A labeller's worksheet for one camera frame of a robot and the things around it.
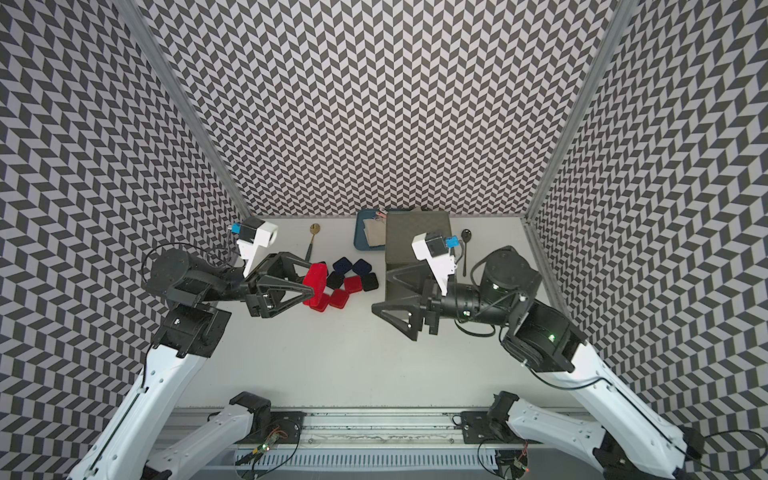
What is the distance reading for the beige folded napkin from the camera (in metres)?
1.11

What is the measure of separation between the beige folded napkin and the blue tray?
1 centimetres

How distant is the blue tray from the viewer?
111cm
